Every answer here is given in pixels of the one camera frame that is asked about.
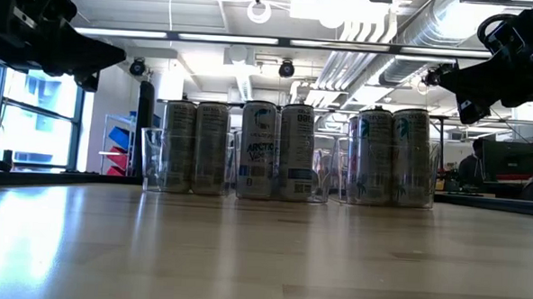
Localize black round mounted camera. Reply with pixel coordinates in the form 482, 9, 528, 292
277, 59, 296, 78
128, 57, 148, 77

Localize clear plastic bin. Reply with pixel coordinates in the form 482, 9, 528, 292
334, 133, 443, 211
230, 128, 337, 204
138, 125, 239, 198

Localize person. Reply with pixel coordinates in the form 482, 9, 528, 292
455, 136, 489, 188

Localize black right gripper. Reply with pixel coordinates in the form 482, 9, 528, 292
434, 0, 533, 129

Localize white can orange print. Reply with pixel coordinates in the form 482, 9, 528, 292
191, 101, 231, 197
159, 99, 198, 195

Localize black overhead rig rail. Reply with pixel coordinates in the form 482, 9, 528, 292
457, 0, 533, 10

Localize black-framed window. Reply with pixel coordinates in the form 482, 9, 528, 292
0, 63, 91, 174

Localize white shelf coloured bins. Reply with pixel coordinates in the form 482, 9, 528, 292
97, 110, 138, 177

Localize white can green palm print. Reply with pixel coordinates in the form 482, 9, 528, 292
353, 107, 396, 207
388, 107, 433, 210

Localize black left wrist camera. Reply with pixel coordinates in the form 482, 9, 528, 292
24, 0, 79, 25

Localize black overhead camera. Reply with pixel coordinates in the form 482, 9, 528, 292
420, 61, 456, 89

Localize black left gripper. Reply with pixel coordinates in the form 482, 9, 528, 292
0, 0, 131, 95

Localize white can blue palm print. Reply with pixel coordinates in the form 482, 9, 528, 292
276, 103, 317, 203
235, 99, 282, 202

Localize black cylindrical post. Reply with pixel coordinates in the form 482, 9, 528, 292
132, 80, 157, 177

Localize white ring ceiling fixture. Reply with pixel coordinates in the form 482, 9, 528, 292
246, 0, 273, 25

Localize black computer monitor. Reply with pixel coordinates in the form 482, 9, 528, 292
480, 138, 533, 179

